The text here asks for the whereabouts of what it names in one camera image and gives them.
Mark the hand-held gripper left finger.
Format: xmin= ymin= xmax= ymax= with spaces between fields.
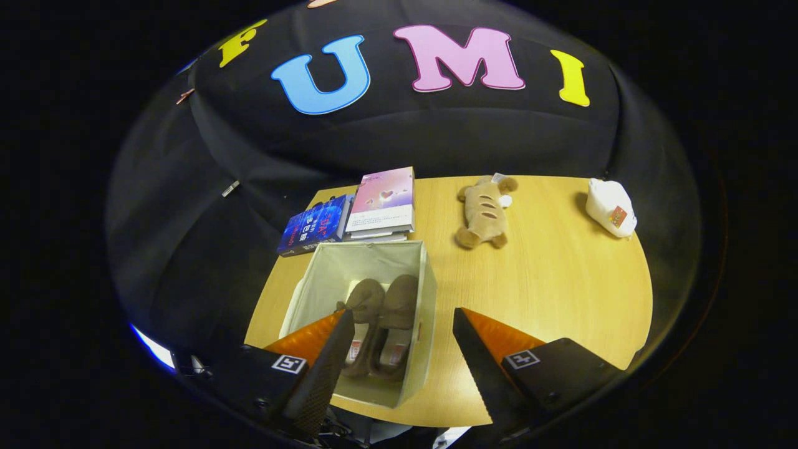
xmin=206 ymin=309 xmax=356 ymax=440

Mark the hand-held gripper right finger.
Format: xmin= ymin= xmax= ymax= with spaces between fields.
xmin=452 ymin=307 xmax=625 ymax=432

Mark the cream fabric storage box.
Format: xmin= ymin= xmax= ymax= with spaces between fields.
xmin=277 ymin=240 xmax=438 ymax=410

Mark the brown fuzzy shoe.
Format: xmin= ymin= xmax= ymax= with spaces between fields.
xmin=369 ymin=274 xmax=420 ymax=381
xmin=337 ymin=278 xmax=386 ymax=378

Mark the white book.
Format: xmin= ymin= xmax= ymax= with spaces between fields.
xmin=342 ymin=229 xmax=413 ymax=245

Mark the blue book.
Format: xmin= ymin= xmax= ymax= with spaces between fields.
xmin=276 ymin=193 xmax=355 ymax=258

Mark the tan bread plush toy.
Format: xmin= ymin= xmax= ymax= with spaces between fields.
xmin=454 ymin=175 xmax=519 ymax=250

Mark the pink book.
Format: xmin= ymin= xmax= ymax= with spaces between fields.
xmin=345 ymin=166 xmax=416 ymax=234

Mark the white plush pouch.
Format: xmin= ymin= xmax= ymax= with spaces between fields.
xmin=585 ymin=178 xmax=638 ymax=239

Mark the black backdrop cloth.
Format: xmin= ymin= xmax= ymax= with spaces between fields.
xmin=106 ymin=0 xmax=702 ymax=375

